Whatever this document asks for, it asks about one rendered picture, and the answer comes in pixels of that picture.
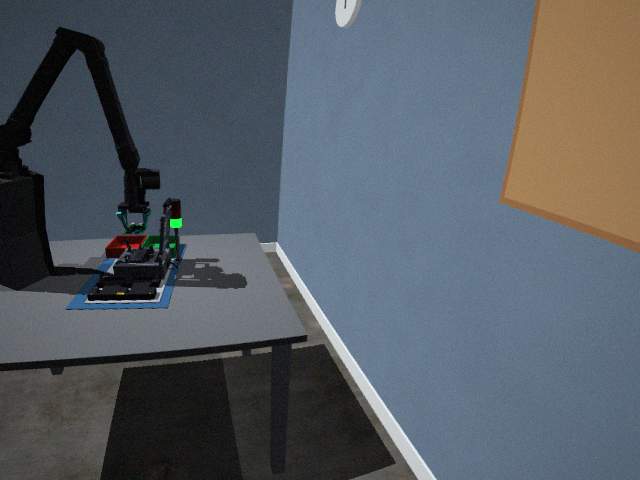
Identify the red bin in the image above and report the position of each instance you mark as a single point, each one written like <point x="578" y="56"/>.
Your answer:
<point x="115" y="248"/>

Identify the green circuit board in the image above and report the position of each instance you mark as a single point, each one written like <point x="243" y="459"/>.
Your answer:
<point x="134" y="229"/>

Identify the green bin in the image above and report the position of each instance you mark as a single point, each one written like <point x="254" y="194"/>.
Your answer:
<point x="153" y="240"/>

